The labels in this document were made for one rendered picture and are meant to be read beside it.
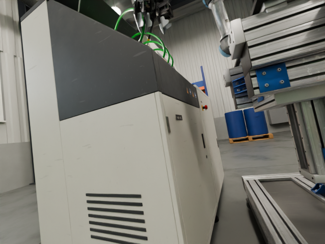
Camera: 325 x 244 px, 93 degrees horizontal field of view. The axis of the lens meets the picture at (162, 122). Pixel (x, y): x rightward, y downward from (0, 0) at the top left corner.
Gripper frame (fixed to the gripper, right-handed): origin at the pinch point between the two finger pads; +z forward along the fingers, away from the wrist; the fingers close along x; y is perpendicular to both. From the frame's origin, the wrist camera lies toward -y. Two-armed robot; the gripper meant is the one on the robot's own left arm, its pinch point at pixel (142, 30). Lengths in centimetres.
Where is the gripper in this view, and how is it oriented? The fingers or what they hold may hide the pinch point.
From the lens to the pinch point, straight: 97.0
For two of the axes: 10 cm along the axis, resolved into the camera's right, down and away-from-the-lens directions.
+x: 8.1, -3.2, 4.9
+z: -0.7, 7.8, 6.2
